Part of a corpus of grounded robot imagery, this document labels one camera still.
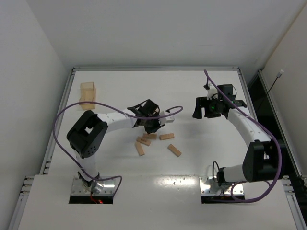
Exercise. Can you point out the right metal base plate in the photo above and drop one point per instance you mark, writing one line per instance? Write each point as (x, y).
(209, 187)

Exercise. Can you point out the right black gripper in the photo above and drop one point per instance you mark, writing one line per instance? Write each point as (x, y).
(205, 107)

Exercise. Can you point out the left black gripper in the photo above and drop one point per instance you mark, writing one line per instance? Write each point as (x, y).
(150, 126)

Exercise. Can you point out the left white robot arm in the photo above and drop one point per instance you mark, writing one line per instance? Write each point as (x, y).
(87, 134)

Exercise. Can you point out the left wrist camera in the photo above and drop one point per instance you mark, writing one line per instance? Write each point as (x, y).
(166, 118)

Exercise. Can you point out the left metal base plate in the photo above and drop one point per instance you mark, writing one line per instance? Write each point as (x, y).
(104, 188)

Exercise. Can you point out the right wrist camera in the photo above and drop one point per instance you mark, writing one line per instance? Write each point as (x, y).
(212, 92)

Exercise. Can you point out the wood block with print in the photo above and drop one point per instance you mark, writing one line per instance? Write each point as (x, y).
(143, 141)

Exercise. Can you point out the metal base plate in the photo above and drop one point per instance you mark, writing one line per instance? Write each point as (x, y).
(209, 187)
(104, 188)

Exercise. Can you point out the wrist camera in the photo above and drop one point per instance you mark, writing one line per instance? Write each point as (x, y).
(212, 92)
(166, 118)

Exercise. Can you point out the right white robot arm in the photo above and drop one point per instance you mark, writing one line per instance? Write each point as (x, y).
(264, 158)

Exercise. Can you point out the wood block numbered twelve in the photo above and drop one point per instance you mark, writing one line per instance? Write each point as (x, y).
(150, 136)

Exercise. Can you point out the aluminium table frame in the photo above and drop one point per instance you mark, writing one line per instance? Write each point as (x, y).
(159, 190)

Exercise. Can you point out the wooden block box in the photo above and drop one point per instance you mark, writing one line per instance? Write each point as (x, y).
(88, 93)

